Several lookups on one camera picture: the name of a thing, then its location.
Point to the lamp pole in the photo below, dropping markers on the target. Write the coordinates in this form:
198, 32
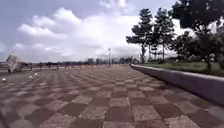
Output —
109, 58

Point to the distant buildings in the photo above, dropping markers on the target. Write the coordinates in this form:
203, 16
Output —
100, 61

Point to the checkered paved path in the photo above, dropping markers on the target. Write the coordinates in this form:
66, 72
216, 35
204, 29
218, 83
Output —
100, 96

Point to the tall pine tree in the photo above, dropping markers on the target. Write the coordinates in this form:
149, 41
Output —
163, 28
144, 30

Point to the dark railing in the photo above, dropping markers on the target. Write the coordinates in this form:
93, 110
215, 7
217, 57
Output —
50, 64

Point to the grass strip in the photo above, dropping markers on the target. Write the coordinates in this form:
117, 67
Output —
186, 66

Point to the pale rounded object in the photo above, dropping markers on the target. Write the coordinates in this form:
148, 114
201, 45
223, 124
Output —
13, 63

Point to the large dark tree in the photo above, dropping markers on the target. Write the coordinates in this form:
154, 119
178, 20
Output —
200, 13

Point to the low concrete wall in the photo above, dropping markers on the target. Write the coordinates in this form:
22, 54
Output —
186, 81

